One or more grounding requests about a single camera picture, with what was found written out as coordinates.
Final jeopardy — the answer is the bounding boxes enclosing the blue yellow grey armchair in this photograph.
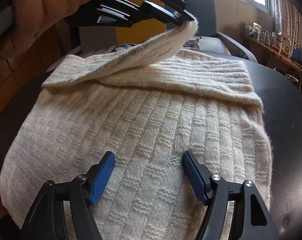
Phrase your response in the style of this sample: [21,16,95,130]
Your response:
[73,0,258,63]

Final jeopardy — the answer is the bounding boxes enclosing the blue white triangle cushion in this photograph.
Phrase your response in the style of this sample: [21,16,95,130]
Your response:
[110,44,136,53]

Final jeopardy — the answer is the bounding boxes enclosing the white deer print cushion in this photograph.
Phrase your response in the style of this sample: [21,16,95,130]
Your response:
[183,36,231,55]

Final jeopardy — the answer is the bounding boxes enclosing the pink patterned curtain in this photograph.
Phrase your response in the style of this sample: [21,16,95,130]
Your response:
[274,0,300,44]

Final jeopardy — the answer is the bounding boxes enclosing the person's left hand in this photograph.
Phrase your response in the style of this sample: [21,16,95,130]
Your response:
[0,0,90,60]

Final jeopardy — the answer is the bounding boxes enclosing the cream knitted sweater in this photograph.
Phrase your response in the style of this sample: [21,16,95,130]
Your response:
[0,21,272,239]

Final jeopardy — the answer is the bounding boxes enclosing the wooden side table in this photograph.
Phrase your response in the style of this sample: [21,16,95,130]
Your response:
[242,34,302,95]

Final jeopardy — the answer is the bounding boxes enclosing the orange tangerines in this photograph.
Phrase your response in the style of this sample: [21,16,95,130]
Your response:
[271,44,281,52]

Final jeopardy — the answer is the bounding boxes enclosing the blue folding chair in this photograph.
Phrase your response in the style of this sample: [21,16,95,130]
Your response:
[290,43,302,62]

